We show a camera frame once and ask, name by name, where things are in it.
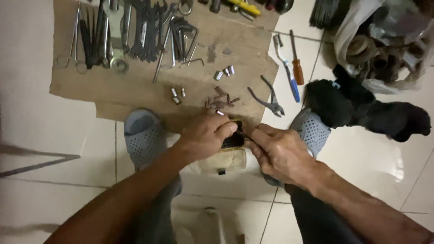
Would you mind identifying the person's right hand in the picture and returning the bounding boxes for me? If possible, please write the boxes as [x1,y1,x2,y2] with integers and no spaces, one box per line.
[244,123,321,188]

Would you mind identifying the person's left hand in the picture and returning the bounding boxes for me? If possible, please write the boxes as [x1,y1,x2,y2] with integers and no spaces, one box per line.
[176,113,238,164]

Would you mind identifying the black bit holder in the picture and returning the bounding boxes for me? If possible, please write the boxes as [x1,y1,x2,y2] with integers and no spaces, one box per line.
[220,120,247,150]

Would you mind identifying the clear plastic case lid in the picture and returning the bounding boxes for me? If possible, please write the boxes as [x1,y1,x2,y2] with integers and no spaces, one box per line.
[189,147,247,175]

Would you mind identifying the person's grey right clog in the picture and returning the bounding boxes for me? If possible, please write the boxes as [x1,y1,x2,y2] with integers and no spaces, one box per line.
[263,107,332,188]

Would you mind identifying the person's grey clog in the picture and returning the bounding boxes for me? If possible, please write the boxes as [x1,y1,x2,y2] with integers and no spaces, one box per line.
[123,108,169,171]
[263,107,332,188]

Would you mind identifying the pile of brown screwdriver bits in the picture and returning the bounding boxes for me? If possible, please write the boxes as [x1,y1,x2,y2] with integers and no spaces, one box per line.
[203,86,241,111]

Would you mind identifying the grey slip joint pliers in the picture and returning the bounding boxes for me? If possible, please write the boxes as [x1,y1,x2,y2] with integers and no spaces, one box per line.
[247,75,285,118]

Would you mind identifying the person's grey left clog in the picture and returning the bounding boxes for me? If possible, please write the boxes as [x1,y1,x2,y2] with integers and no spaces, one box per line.
[123,108,169,171]

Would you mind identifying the person's right trouser leg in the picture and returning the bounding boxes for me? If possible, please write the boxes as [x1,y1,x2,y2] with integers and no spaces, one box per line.
[284,184,364,244]

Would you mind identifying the person's trouser leg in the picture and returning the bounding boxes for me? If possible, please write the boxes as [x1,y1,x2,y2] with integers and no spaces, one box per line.
[117,174,184,244]
[284,184,364,244]

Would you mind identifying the white and blue toothbrush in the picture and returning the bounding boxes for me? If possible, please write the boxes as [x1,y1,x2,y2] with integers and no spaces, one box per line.
[273,33,301,103]

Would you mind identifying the black cloth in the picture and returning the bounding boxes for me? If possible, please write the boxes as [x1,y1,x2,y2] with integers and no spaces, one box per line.
[304,64,432,143]

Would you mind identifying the person's left trouser leg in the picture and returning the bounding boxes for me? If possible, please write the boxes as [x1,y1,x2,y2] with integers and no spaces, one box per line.
[117,174,184,244]

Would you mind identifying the white curved tube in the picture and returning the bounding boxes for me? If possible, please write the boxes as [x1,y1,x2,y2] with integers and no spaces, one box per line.
[203,207,228,244]

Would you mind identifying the brown cardboard sheet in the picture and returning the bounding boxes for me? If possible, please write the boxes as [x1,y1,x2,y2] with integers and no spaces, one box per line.
[50,0,281,135]

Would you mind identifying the group of hex keys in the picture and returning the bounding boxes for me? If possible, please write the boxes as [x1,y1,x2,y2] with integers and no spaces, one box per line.
[152,15,206,84]

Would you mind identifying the row of dark wrenches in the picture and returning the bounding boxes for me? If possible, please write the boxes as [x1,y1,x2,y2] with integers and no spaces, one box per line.
[121,0,170,63]

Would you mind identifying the large silver wrench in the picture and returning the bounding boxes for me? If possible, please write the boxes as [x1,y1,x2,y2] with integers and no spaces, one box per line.
[102,0,130,74]

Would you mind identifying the bundle of black rods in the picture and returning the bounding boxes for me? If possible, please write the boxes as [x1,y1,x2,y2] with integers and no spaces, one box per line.
[79,1,112,70]

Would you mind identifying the plastic bag of metal parts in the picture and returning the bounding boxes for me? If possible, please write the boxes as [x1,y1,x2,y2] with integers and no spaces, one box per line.
[334,0,434,95]

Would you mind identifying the silver surgical forceps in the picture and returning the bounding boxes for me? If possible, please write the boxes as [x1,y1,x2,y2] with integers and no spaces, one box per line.
[55,6,89,75]

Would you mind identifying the orange handled screwdriver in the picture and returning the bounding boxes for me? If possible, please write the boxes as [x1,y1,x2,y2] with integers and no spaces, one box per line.
[289,29,305,86]

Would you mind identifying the metal ring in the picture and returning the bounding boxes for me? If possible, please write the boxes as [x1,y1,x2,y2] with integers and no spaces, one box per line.
[178,0,194,16]

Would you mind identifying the yellow handled tool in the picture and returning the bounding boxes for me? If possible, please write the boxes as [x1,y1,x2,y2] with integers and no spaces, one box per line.
[226,0,262,16]

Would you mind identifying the bundle of dark wires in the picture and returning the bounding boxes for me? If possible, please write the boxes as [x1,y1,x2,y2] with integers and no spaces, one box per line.
[309,0,350,30]

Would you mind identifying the dark round tool handle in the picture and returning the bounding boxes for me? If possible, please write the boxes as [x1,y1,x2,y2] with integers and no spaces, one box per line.
[264,0,295,15]

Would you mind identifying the thin metal rod frame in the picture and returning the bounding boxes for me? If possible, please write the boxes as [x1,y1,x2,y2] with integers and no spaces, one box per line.
[0,144,81,179]

